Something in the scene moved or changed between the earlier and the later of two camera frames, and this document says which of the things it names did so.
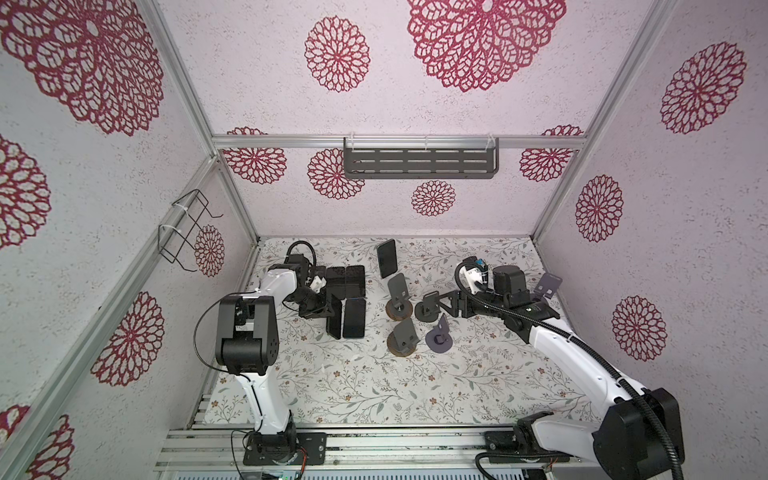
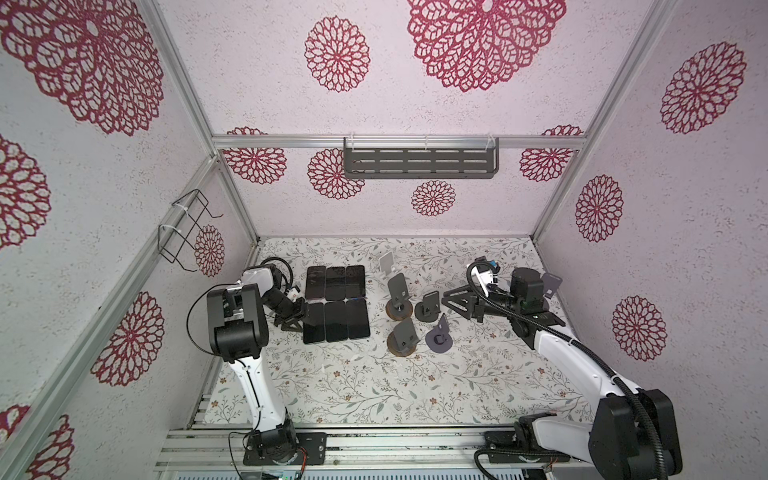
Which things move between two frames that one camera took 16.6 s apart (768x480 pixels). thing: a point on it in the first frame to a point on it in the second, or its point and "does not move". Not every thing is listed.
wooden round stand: (403, 340) does not move
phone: (354, 318) does not move
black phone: (387, 258) to (315, 333)
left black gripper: (321, 310) to (300, 312)
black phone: (336, 282) does not move
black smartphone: (355, 281) does not move
